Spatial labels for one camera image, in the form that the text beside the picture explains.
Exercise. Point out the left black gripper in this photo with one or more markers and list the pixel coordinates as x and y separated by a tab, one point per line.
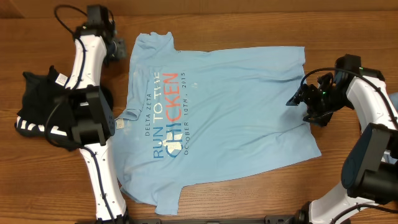
122	55

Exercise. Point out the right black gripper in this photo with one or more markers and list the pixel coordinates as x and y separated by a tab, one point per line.
306	101

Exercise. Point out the light blue printed t-shirt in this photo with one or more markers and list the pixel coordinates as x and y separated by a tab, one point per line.
195	117

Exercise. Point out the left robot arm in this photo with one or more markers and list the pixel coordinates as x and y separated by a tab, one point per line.
91	40

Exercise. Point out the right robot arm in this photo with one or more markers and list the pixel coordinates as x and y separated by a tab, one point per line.
367	181

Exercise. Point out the blue denim garment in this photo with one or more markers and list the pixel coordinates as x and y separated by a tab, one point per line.
394	100

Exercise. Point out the black folded t-shirt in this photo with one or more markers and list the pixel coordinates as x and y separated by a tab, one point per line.
69	117

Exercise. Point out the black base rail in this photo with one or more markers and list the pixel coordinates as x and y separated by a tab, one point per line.
211	221

